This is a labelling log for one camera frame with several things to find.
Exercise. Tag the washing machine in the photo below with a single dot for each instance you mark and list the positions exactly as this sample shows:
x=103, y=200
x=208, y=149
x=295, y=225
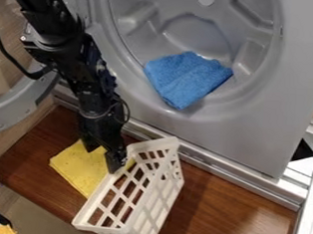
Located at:
x=253, y=111

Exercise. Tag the white basket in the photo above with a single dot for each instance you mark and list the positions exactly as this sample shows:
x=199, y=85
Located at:
x=134, y=195

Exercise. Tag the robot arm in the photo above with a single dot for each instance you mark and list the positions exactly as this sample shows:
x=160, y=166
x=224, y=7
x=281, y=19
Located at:
x=58, y=29

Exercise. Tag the yellow cloth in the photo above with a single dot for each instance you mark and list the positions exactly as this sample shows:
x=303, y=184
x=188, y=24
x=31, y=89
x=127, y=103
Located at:
x=78, y=169

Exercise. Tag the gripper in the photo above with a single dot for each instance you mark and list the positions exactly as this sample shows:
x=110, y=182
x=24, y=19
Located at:
x=101, y=129

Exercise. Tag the blue cloth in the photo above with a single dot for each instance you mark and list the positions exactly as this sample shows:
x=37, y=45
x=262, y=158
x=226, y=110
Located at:
x=186, y=78

